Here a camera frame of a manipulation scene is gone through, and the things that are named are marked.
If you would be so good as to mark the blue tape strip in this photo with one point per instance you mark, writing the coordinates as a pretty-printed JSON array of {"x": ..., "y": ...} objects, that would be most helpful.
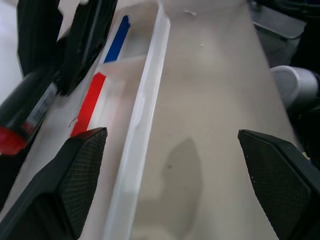
[{"x": 117, "y": 40}]

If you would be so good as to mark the black marker with red cap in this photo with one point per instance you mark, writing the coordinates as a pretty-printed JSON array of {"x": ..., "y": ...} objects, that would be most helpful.
[{"x": 27, "y": 105}]

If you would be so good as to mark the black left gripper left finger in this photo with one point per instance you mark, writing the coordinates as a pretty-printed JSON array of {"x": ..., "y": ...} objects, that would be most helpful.
[{"x": 62, "y": 180}]

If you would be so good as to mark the grey flat panel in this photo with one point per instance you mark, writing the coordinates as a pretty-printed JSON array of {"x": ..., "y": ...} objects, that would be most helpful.
[{"x": 280, "y": 22}]

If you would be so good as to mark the white divided plastic tray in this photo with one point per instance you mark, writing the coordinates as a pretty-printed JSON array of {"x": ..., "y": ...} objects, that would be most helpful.
[{"x": 147, "y": 82}]

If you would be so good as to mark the black fabric pencil case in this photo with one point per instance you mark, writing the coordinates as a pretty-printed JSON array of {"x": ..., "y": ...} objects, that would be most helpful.
[{"x": 37, "y": 35}]

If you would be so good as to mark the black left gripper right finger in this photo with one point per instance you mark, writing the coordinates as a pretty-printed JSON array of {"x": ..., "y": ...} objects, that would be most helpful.
[{"x": 282, "y": 180}]

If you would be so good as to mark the red tape strip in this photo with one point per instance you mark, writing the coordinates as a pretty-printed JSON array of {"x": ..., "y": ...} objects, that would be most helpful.
[{"x": 90, "y": 105}]

